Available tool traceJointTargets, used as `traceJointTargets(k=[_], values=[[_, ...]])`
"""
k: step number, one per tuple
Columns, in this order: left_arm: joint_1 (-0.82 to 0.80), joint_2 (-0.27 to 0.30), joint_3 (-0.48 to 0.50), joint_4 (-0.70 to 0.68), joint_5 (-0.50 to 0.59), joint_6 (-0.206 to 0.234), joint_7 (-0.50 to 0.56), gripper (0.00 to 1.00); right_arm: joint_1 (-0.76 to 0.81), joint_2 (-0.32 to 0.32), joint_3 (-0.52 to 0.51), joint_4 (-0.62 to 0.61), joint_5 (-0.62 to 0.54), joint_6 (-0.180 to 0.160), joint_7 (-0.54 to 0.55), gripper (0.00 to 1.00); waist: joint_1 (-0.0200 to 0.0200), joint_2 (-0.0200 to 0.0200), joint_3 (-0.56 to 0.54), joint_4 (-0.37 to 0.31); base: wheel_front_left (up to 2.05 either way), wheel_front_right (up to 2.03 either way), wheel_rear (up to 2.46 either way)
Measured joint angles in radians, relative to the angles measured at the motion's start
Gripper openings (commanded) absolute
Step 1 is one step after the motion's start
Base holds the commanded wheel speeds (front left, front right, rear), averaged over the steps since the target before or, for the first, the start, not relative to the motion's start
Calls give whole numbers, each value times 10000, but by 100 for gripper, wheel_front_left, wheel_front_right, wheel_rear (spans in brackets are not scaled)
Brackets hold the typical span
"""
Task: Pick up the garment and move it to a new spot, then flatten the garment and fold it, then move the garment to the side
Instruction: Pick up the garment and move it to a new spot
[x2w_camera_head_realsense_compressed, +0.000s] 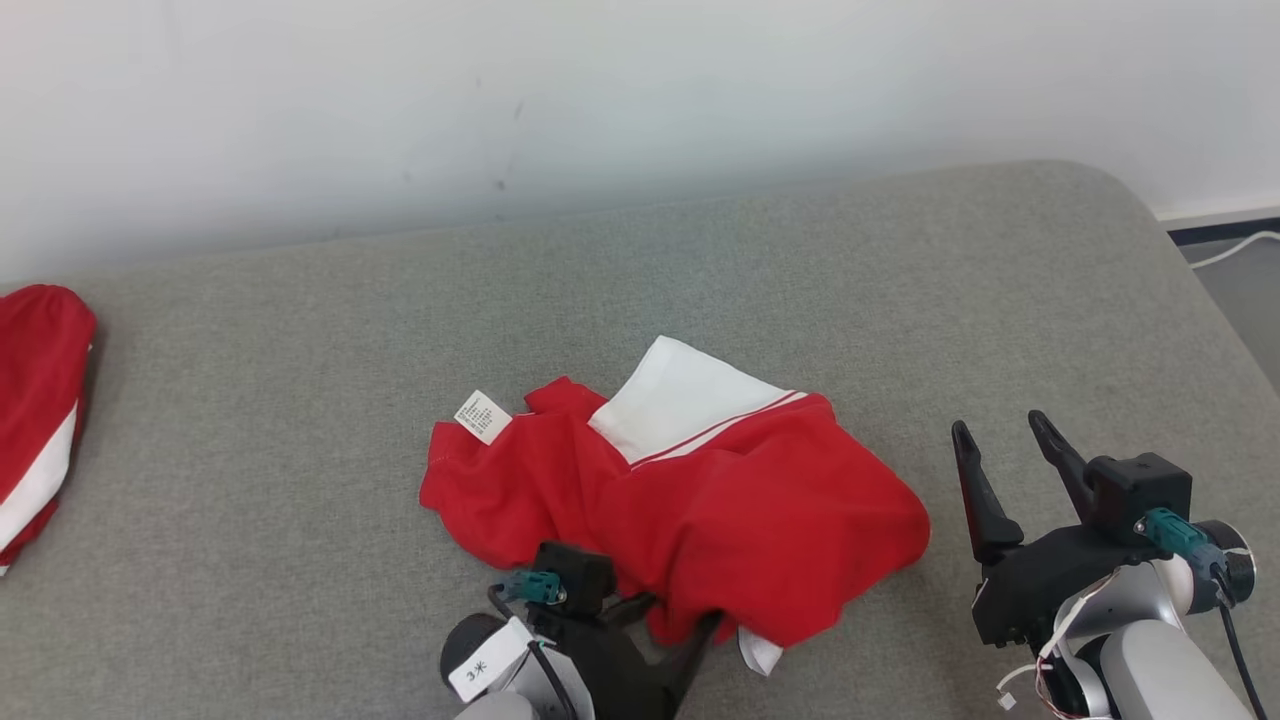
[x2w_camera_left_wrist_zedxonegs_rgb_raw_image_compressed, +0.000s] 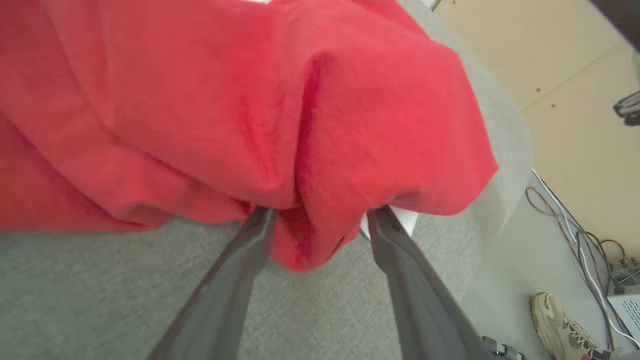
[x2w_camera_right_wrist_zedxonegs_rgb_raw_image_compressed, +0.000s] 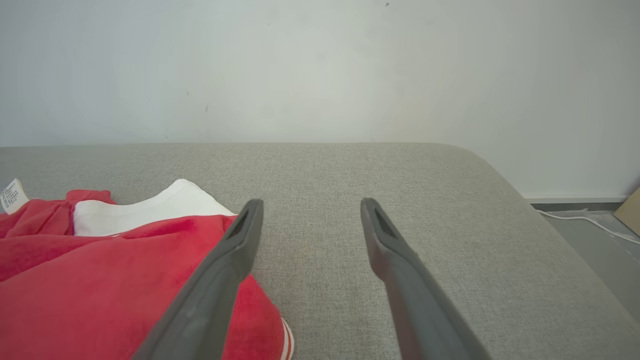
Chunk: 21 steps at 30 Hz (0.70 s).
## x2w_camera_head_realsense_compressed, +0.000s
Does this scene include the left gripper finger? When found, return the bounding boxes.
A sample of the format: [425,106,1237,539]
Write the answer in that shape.
[598,591,659,628]
[658,610,724,693]

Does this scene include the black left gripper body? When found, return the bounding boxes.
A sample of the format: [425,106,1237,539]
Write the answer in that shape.
[528,605,701,720]

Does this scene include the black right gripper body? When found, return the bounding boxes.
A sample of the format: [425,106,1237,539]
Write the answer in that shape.
[971,526,1163,648]

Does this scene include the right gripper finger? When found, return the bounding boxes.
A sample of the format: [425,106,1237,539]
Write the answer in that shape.
[951,420,1025,565]
[1028,410,1097,527]

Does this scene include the red Bulls 23 jersey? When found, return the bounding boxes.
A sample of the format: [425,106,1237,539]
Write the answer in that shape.
[419,336,932,677]

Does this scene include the red shorts with white stripe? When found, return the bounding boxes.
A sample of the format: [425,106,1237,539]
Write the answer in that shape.
[0,284,99,577]

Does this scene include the white paper label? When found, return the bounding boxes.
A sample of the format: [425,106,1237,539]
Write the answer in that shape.
[447,616,542,705]

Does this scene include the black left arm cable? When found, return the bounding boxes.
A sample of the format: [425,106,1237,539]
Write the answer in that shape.
[486,584,582,720]

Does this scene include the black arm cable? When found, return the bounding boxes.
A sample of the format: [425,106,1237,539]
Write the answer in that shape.
[486,584,582,720]
[1212,568,1268,720]

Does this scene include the teal cable connector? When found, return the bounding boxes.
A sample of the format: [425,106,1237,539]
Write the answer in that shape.
[496,569,569,607]
[1134,507,1228,583]

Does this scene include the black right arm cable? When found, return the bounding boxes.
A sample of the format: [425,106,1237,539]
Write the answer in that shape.
[1212,568,1268,720]

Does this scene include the white floor cable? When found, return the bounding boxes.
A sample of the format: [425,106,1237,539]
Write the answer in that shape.
[1189,231,1280,270]

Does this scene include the white wall baseboard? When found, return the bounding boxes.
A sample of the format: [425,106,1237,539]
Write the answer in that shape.
[1154,196,1280,232]

